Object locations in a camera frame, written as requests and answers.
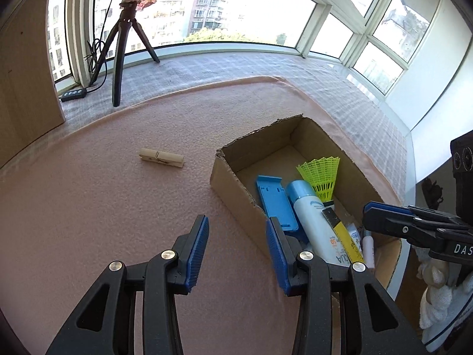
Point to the white checked cloth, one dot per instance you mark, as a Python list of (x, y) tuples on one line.
[(258, 66)]

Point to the person's right hand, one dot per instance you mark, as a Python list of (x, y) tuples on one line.
[(439, 292)]

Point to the white blue sunscreen tube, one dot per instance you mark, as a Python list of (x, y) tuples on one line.
[(314, 222)]

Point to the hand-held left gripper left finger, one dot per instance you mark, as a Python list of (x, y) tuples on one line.
[(196, 251)]

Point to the blue phone stand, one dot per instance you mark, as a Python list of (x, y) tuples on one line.
[(275, 203)]

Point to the black inline remote control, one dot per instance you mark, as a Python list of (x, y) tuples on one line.
[(74, 95)]

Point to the yellow shuttlecock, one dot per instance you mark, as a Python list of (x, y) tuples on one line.
[(319, 173)]

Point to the printed tissue packet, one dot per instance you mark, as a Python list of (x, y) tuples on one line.
[(354, 235)]

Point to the white sneaker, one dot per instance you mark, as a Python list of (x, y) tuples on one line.
[(451, 331)]

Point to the black tripod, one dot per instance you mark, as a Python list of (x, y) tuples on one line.
[(118, 74)]

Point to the cardboard box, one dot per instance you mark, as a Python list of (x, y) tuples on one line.
[(236, 188)]

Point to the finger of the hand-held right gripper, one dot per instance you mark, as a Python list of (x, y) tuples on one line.
[(391, 223), (388, 207)]

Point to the wooden clothespin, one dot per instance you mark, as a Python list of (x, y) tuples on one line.
[(160, 158)]

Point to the white window frame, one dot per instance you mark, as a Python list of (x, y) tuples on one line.
[(317, 22)]

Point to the dark hanging ornament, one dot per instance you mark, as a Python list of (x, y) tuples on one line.
[(430, 192)]

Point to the pink crumpled wrapper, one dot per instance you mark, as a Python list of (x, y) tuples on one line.
[(142, 0)]

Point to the small white grey-capped tube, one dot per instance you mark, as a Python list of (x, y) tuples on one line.
[(368, 251)]

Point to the large wooden board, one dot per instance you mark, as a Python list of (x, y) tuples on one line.
[(26, 81)]

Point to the yellow black card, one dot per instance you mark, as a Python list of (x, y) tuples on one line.
[(345, 240)]

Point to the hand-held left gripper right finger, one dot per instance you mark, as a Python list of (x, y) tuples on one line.
[(275, 255)]

